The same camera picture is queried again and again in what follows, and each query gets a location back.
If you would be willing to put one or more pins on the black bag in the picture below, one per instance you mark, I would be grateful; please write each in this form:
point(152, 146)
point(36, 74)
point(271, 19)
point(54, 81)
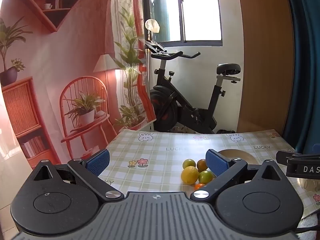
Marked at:
point(225, 131)

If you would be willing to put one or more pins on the round yellow citrus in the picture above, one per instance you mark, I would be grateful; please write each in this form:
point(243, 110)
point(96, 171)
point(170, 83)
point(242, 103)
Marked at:
point(190, 175)

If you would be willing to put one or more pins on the window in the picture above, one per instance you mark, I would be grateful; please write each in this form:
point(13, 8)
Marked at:
point(200, 10)

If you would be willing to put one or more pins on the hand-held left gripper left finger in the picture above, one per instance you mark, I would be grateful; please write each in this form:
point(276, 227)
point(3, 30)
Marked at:
point(98, 161)

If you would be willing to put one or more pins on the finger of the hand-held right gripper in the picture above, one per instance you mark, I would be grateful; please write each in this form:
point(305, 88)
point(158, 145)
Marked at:
point(282, 156)

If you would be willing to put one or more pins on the black exercise bike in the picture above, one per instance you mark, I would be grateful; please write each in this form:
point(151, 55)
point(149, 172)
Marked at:
point(185, 110)

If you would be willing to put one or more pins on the wooden panel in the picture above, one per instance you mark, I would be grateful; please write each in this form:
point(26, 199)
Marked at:
point(265, 55)

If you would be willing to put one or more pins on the printed wall poster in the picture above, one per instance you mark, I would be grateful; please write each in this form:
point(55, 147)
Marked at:
point(50, 80)

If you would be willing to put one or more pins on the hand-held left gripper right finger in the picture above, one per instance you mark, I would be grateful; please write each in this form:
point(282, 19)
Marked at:
point(216, 163)

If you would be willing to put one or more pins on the white fluffy rug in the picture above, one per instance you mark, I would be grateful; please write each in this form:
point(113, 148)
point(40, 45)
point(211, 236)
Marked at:
point(311, 221)

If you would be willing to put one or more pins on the small orange kumquat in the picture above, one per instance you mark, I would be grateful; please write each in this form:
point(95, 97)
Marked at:
point(199, 186)

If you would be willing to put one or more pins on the green round fruit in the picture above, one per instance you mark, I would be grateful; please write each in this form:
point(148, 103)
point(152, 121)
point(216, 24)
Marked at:
point(188, 163)
point(205, 177)

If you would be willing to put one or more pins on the stand with white cover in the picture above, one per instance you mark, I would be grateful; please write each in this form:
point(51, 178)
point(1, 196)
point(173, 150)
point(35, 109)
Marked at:
point(152, 25)

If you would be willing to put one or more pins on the green checked tablecloth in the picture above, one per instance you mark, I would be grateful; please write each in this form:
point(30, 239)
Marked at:
point(160, 160)

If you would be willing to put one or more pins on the beige round plate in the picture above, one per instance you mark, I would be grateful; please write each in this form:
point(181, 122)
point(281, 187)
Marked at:
point(240, 153)

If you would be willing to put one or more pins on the dark orange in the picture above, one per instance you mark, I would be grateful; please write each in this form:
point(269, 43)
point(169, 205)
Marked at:
point(201, 165)

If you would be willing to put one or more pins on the teal curtain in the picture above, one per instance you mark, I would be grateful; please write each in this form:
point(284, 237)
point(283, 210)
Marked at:
point(307, 67)

